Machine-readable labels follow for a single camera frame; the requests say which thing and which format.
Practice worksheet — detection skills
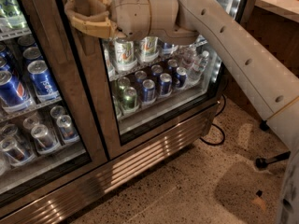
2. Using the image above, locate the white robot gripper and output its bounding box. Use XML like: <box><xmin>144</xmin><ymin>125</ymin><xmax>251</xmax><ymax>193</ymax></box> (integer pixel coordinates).
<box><xmin>64</xmin><ymin>0</ymin><xmax>150</xmax><ymax>41</ymax></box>

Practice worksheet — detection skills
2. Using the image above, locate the fridge glass door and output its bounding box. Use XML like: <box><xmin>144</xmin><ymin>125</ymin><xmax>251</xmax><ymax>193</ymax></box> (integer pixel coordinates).
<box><xmin>0</xmin><ymin>0</ymin><xmax>110</xmax><ymax>217</ymax></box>
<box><xmin>54</xmin><ymin>0</ymin><xmax>255</xmax><ymax>161</ymax></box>

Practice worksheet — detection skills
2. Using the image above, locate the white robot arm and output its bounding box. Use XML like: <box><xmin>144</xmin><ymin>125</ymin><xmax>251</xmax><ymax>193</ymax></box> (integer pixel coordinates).
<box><xmin>64</xmin><ymin>0</ymin><xmax>299</xmax><ymax>224</ymax></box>

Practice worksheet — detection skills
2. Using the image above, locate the stainless fridge base grille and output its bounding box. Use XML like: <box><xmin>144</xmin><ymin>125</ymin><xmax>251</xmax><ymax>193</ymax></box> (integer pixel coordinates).
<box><xmin>0</xmin><ymin>104</ymin><xmax>219</xmax><ymax>224</ymax></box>

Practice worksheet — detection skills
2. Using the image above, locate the front 7up can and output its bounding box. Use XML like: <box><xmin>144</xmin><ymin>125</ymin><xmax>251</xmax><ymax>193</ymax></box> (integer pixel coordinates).
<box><xmin>114</xmin><ymin>38</ymin><xmax>137</xmax><ymax>72</ymax></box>

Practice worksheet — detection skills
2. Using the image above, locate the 7up can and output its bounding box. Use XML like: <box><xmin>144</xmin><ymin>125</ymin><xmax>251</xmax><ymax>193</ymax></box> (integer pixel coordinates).
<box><xmin>138</xmin><ymin>36</ymin><xmax>158</xmax><ymax>63</ymax></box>
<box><xmin>114</xmin><ymin>38</ymin><xmax>137</xmax><ymax>72</ymax></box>

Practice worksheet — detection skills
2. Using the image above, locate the silver blue energy can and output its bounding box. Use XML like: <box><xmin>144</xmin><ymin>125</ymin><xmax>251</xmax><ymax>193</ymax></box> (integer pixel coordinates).
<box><xmin>160</xmin><ymin>42</ymin><xmax>178</xmax><ymax>55</ymax></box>

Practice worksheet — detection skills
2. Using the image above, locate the front blue pepsi can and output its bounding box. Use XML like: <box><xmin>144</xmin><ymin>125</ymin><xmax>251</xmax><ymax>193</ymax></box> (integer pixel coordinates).
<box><xmin>27</xmin><ymin>60</ymin><xmax>60</xmax><ymax>102</ymax></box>

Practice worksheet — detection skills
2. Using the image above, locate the blue pepsi can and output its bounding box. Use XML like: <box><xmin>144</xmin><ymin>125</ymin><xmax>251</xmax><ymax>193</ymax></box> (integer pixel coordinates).
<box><xmin>0</xmin><ymin>71</ymin><xmax>33</xmax><ymax>114</ymax></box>
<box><xmin>27</xmin><ymin>60</ymin><xmax>60</xmax><ymax>102</ymax></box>

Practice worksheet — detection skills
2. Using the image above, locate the green can lower shelf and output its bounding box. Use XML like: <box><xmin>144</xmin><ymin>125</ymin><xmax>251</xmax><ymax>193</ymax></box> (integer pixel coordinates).
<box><xmin>121</xmin><ymin>87</ymin><xmax>138</xmax><ymax>114</ymax></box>

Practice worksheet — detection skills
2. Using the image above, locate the blue can lower shelf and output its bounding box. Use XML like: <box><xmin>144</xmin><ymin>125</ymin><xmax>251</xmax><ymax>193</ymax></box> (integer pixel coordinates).
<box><xmin>141</xmin><ymin>79</ymin><xmax>156</xmax><ymax>105</ymax></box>

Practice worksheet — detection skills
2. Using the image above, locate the clear water bottle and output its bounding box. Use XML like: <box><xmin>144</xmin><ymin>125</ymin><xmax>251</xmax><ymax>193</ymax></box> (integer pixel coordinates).
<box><xmin>187</xmin><ymin>50</ymin><xmax>209</xmax><ymax>84</ymax></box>

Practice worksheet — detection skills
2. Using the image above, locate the left blue pepsi can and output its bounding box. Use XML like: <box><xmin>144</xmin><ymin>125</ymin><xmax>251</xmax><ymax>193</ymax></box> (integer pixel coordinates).
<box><xmin>0</xmin><ymin>71</ymin><xmax>33</xmax><ymax>114</ymax></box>

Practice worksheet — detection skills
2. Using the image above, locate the silver can bottom left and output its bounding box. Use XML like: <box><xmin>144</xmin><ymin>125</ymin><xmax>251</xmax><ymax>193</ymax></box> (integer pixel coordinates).
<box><xmin>31</xmin><ymin>124</ymin><xmax>60</xmax><ymax>155</ymax></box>

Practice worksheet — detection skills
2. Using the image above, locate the black office chair base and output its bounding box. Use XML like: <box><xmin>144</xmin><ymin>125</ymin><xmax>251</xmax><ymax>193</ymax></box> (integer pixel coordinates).
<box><xmin>253</xmin><ymin>120</ymin><xmax>291</xmax><ymax>171</ymax></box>

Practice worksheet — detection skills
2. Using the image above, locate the black power cable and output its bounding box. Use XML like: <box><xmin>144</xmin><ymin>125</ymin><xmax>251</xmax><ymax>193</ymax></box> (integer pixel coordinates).
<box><xmin>199</xmin><ymin>81</ymin><xmax>228</xmax><ymax>147</ymax></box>

